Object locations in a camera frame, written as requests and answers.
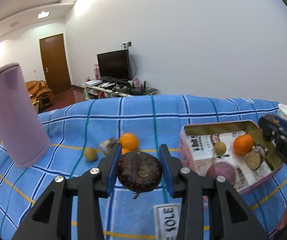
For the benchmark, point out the white set-top box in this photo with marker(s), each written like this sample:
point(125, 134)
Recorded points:
point(93, 82)

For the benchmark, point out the printed paper liner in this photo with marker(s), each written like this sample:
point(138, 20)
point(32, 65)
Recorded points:
point(203, 150)

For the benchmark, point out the dark brown round fruit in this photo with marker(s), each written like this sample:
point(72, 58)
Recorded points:
point(139, 172)

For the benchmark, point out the wall socket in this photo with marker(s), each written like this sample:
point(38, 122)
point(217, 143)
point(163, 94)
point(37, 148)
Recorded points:
point(127, 45)

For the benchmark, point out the square ceiling light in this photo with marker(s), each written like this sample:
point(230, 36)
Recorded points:
point(43, 15)

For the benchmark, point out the black router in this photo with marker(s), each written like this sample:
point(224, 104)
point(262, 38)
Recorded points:
point(138, 90)

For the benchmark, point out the black television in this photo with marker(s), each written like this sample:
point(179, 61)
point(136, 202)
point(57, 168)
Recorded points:
point(113, 65)

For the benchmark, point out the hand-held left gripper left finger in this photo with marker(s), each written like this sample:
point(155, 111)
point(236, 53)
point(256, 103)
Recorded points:
point(113, 172)

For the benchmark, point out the orange leather armchair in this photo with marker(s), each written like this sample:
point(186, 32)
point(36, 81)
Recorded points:
point(37, 87)

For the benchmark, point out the pink tin box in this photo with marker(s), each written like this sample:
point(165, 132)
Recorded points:
point(208, 128)

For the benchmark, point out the ceiling air vent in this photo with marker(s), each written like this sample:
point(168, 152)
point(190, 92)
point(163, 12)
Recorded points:
point(14, 24)

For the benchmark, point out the brown wooden door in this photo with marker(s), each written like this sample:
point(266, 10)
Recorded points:
point(54, 65)

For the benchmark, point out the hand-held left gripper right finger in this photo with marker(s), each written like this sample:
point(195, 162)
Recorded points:
point(166, 170)

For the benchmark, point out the pink tumbler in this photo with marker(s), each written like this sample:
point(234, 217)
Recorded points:
point(16, 120)

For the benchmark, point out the white floral hand fan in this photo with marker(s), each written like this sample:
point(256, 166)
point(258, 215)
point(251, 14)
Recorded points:
point(137, 82)

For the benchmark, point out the small yellow-green round fruit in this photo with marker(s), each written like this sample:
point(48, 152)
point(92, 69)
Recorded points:
point(219, 148)
point(91, 153)

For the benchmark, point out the purple round fruit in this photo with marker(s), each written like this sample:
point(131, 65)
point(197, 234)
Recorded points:
point(219, 172)

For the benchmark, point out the blue plaid blanket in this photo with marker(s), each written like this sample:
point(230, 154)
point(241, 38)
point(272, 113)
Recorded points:
point(58, 175)

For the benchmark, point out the orange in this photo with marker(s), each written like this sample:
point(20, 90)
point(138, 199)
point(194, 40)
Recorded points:
point(243, 143)
point(125, 151)
point(128, 141)

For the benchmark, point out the white tv stand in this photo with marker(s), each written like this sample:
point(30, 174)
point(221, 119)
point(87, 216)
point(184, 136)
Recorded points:
point(91, 93)

